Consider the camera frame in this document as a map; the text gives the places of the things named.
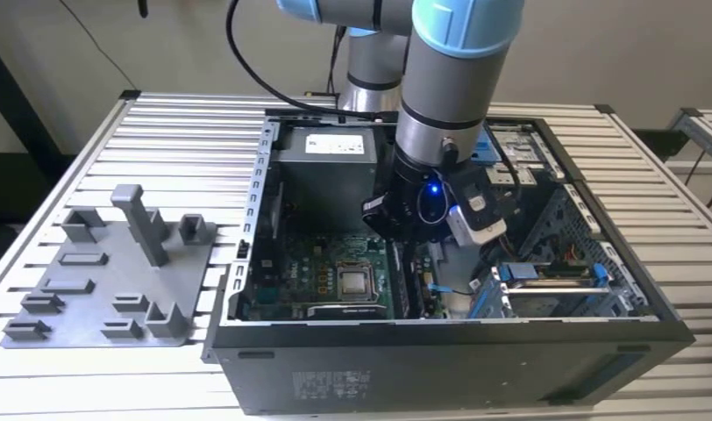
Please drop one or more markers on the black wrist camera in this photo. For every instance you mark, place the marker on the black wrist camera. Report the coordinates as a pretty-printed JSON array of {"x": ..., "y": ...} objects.
[{"x": 373, "y": 210}]

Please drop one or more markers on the green motherboard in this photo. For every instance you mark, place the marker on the green motherboard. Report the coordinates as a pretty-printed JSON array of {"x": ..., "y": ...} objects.
[{"x": 309, "y": 263}]

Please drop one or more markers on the black hanging tool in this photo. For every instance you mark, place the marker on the black hanging tool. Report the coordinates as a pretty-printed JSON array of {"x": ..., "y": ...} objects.
[{"x": 142, "y": 9}]

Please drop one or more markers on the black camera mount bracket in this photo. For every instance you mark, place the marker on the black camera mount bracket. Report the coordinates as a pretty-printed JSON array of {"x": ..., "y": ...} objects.
[{"x": 467, "y": 184}]

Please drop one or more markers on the grey parts rack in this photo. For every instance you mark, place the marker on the grey parts rack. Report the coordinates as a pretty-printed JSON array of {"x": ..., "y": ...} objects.
[{"x": 116, "y": 280}]

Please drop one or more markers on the black graphics card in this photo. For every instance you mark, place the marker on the black graphics card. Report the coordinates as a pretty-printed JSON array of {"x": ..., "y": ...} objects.
[{"x": 343, "y": 311}]

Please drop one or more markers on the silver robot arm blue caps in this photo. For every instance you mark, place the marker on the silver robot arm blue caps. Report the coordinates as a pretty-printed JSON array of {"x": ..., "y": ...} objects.
[{"x": 449, "y": 87}]

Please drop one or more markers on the black RAM slot bank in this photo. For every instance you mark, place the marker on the black RAM slot bank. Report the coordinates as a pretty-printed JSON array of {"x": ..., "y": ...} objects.
[{"x": 395, "y": 280}]

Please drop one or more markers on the black open PC case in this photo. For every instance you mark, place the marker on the black open PC case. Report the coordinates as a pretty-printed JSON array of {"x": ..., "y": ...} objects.
[{"x": 391, "y": 373}]

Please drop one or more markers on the aluminium side table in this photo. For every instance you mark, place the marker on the aluminium side table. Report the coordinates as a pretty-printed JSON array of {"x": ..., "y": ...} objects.
[{"x": 706, "y": 131}]

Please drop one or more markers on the blue plastic drive bracket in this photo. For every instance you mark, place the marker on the blue plastic drive bracket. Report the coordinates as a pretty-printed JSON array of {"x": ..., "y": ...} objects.
[{"x": 486, "y": 151}]

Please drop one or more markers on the grey power supply unit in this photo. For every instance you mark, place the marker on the grey power supply unit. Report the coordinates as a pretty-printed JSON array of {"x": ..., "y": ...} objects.
[{"x": 326, "y": 193}]

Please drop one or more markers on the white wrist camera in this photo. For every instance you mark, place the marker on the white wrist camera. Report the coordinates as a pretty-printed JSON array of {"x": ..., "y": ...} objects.
[{"x": 478, "y": 228}]

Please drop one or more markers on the silver CPU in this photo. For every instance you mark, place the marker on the silver CPU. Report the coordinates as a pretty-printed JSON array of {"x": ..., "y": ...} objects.
[{"x": 355, "y": 285}]

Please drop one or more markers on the hard disk in blue carrier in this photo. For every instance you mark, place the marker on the hard disk in blue carrier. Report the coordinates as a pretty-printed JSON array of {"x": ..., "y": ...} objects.
[{"x": 520, "y": 272}]

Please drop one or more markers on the grey metal drive cage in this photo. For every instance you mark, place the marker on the grey metal drive cage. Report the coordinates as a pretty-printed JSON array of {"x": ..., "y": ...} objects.
[{"x": 532, "y": 144}]

